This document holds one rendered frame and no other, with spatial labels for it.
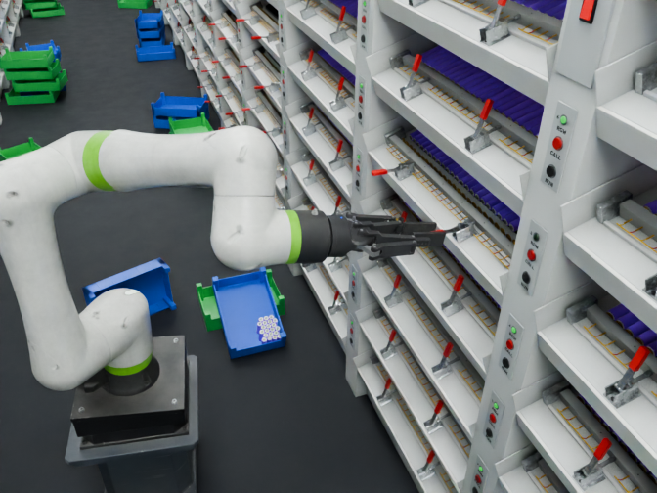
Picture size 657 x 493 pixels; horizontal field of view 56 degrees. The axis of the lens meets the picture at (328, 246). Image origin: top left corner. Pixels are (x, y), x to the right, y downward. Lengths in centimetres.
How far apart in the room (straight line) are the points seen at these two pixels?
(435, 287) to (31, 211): 83
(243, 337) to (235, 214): 131
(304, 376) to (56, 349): 99
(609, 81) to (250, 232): 55
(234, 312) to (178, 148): 130
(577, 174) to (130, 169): 75
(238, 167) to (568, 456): 71
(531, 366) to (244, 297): 144
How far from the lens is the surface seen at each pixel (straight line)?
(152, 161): 112
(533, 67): 97
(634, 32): 85
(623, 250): 90
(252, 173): 98
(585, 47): 86
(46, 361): 142
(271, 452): 195
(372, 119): 151
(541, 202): 96
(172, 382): 164
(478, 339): 127
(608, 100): 86
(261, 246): 99
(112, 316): 148
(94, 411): 162
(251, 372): 217
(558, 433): 114
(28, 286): 132
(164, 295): 251
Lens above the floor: 154
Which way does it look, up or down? 34 degrees down
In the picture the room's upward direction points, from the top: 1 degrees clockwise
